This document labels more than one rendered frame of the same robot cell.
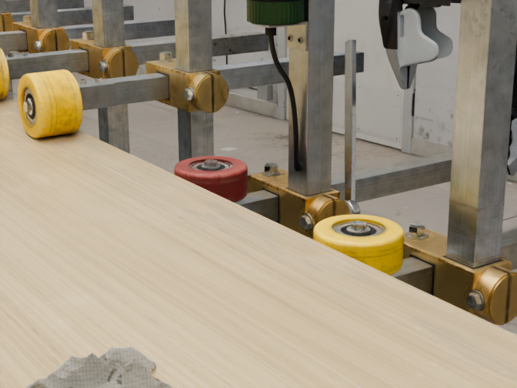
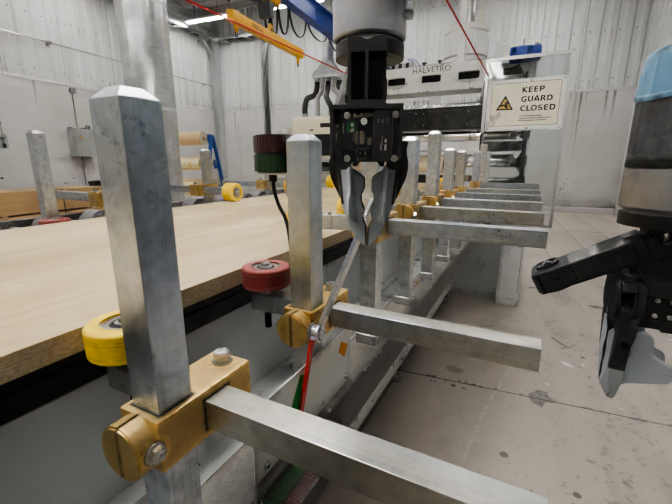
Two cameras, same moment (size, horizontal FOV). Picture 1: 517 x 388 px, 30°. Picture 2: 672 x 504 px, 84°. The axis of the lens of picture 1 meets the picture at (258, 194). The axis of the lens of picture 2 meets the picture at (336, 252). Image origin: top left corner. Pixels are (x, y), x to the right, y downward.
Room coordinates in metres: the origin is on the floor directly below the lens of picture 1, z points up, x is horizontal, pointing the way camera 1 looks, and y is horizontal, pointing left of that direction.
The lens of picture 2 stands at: (0.83, -0.54, 1.08)
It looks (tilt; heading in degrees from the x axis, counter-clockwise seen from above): 14 degrees down; 61
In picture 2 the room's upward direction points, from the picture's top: straight up
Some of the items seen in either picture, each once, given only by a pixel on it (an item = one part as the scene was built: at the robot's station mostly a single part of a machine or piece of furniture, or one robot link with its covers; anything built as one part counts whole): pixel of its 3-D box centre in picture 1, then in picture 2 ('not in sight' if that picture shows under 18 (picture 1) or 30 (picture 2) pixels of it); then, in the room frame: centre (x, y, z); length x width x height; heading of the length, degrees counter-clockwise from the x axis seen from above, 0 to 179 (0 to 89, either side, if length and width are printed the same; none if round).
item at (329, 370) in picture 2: not in sight; (312, 390); (1.03, -0.09, 0.75); 0.26 x 0.01 x 0.10; 34
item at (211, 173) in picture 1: (211, 210); (267, 295); (1.01, 0.05, 0.85); 0.08 x 0.08 x 0.11
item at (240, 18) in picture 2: not in sight; (270, 36); (2.67, 4.65, 2.65); 1.71 x 0.09 x 0.32; 39
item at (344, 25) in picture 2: not in sight; (372, 25); (1.07, -0.18, 1.21); 0.08 x 0.08 x 0.05
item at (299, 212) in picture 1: (295, 205); (313, 314); (1.06, -0.04, 0.85); 0.13 x 0.06 x 0.05; 34
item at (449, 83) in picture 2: not in sight; (427, 175); (3.12, 2.02, 0.95); 1.65 x 0.70 x 1.90; 124
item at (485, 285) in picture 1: (453, 275); (185, 408); (0.85, -0.19, 0.84); 0.13 x 0.06 x 0.05; 34
